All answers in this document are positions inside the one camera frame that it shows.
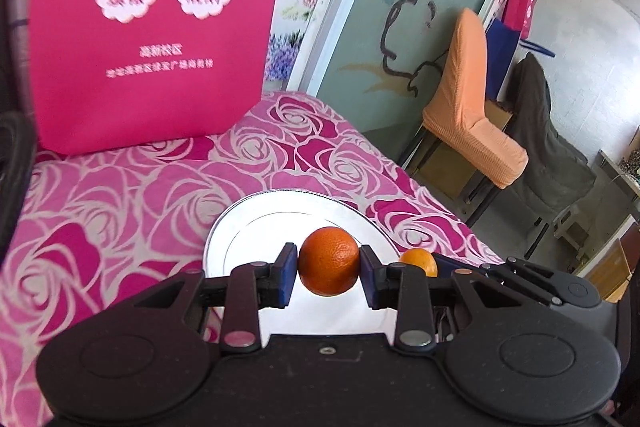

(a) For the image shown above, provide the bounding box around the orange covered chair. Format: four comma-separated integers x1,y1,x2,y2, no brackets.
399,6,530,228

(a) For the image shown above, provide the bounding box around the magenta tote bag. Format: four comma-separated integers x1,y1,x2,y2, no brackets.
29,0,274,155

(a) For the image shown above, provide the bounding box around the white round plate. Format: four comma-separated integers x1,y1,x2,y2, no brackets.
203,190,399,343

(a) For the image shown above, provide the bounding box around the dark grey covered chair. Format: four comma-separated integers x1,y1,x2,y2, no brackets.
506,53,596,227

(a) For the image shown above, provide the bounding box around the small mandarin orange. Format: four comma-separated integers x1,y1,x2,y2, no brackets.
297,227,360,297

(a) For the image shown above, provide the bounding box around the blue bag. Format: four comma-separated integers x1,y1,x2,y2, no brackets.
486,18,555,101

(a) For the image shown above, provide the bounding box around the small yellow-orange kumquat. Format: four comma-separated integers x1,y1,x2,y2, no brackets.
399,248,438,277

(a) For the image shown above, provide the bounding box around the pink rose tablecloth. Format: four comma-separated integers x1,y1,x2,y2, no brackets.
1,92,497,426

